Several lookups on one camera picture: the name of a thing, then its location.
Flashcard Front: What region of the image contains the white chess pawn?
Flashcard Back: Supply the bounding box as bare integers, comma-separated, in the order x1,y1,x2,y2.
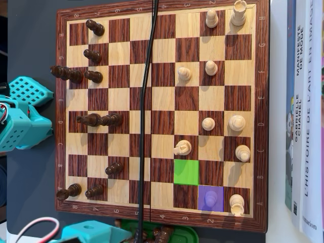
205,9,219,28
201,117,216,132
177,67,192,82
204,190,218,207
205,60,218,76

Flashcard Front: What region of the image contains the teal perforated robot base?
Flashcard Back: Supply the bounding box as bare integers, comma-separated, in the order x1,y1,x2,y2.
8,75,54,106

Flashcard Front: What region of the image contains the white chess knight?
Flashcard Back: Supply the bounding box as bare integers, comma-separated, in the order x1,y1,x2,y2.
173,140,192,156

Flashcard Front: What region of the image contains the dark chess bishop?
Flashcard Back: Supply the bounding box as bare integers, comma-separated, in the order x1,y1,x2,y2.
100,113,124,127

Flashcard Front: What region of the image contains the dark chess pawn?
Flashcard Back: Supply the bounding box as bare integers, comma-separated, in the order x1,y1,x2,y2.
85,184,104,198
84,70,103,84
83,49,103,64
105,161,124,176
85,19,105,36

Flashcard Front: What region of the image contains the white chess queen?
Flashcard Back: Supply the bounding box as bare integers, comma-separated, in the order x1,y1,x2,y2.
229,115,247,132

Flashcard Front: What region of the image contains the white chess bishop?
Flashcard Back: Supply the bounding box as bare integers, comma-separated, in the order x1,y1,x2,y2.
235,144,251,163

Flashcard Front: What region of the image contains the dark chess king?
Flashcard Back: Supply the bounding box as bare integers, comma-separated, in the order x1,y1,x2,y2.
50,65,84,85

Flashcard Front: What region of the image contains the white chess rook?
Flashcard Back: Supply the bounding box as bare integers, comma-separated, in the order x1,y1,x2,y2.
231,0,248,26
229,194,246,218

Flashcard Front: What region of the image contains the dark chess rook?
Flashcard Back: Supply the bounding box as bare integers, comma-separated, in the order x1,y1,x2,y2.
56,183,82,202

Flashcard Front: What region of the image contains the wooden chessboard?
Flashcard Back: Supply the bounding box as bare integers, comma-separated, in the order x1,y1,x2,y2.
55,0,270,235

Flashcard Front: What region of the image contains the green plastic container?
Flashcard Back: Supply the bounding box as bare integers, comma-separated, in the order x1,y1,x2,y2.
118,219,199,243

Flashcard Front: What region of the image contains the white Gabrielle Chanel book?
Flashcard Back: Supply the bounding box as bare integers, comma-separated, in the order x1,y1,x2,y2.
290,0,313,232

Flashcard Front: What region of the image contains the blue illustrated book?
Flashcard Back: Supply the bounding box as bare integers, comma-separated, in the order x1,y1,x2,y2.
285,0,298,211

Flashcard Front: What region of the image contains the black camera cable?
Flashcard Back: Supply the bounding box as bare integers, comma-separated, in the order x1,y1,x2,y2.
133,0,159,243

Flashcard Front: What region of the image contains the red white black servo cable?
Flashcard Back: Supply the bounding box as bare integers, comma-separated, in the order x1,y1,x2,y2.
14,217,60,243
0,102,10,125

